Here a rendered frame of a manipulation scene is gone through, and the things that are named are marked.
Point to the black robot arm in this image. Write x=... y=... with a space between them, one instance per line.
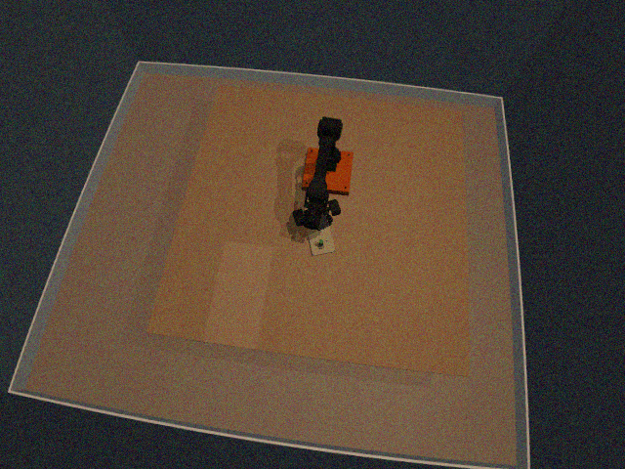
x=329 y=132

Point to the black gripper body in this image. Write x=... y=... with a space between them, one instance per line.
x=299 y=216

